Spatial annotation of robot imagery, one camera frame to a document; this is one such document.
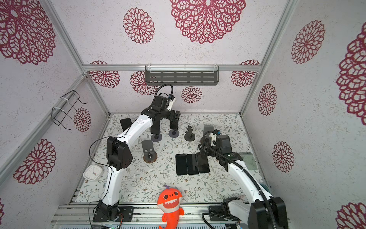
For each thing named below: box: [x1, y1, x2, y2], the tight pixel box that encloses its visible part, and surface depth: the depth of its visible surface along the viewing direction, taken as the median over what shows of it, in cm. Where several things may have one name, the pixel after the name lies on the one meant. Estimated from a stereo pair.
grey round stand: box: [151, 134, 163, 143], surface depth 108 cm
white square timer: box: [82, 164, 104, 182], surface depth 87 cm
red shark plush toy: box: [157, 185, 185, 229], surface depth 71 cm
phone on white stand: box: [120, 117, 133, 132], surface depth 97 cm
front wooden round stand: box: [141, 139, 158, 164], surface depth 94 cm
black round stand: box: [183, 124, 196, 142], surface depth 106 cm
